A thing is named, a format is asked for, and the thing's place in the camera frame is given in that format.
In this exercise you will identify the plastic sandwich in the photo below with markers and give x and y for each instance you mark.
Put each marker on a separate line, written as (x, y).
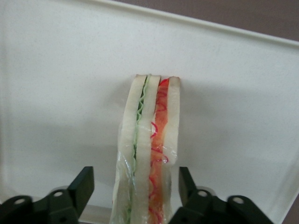
(149, 144)

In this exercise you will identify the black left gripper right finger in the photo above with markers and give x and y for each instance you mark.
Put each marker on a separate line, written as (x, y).
(205, 207)

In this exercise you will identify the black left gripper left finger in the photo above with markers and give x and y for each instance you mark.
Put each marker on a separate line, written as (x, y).
(63, 205)

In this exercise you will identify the cream plastic tray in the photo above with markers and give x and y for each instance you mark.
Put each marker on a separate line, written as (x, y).
(70, 70)

